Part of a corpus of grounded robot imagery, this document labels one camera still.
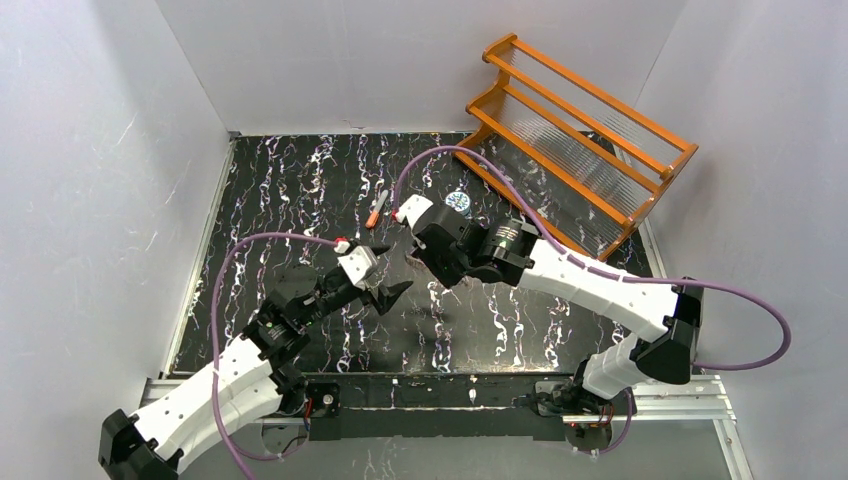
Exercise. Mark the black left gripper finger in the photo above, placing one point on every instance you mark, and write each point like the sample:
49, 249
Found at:
374, 252
383, 297

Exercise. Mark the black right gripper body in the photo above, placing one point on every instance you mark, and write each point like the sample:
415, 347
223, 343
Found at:
428, 245

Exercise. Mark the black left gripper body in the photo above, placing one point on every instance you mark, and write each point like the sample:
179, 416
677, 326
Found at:
365, 282

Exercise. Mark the red handled spiked keyring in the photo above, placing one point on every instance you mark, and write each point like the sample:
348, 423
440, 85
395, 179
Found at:
415, 263

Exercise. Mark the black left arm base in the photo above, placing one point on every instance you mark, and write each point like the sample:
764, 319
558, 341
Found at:
312, 399

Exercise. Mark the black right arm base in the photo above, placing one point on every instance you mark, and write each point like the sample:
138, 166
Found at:
565, 397

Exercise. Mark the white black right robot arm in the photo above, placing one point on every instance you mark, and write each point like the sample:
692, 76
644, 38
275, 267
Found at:
663, 320

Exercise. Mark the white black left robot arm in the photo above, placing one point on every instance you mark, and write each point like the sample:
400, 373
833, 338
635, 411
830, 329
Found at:
252, 377

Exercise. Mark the white orange marker pen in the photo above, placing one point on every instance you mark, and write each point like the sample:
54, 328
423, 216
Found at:
375, 212

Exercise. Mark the small blue white jar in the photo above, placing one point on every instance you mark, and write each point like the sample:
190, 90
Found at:
460, 202

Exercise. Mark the orange wooden shelf rack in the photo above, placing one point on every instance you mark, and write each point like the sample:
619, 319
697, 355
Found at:
591, 166

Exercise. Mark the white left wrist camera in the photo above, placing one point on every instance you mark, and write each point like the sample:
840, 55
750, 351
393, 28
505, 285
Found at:
358, 262

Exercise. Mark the aluminium frame rail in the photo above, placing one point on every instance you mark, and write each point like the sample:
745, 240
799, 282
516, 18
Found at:
492, 405

